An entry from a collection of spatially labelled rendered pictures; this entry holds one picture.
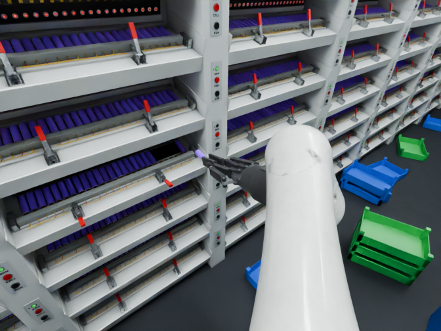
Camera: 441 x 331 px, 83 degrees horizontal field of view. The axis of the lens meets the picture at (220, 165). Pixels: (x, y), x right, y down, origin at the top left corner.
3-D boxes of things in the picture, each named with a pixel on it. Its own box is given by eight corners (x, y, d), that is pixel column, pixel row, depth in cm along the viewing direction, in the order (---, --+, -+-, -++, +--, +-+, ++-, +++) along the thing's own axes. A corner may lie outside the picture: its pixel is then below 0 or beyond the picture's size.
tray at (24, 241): (205, 172, 98) (209, 156, 90) (22, 255, 67) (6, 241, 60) (179, 140, 106) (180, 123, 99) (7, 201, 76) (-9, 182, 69)
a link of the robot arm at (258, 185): (268, 219, 56) (294, 201, 60) (264, 173, 51) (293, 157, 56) (249, 209, 60) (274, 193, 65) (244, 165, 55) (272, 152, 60)
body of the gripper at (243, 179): (272, 161, 61) (247, 154, 68) (247, 175, 56) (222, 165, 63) (274, 188, 64) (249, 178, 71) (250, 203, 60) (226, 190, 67)
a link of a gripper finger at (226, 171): (245, 182, 65) (241, 184, 64) (216, 173, 73) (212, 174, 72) (243, 169, 64) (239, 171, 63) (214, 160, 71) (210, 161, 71)
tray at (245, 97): (321, 87, 121) (336, 60, 111) (224, 121, 91) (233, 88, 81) (292, 66, 130) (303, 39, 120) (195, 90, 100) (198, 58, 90)
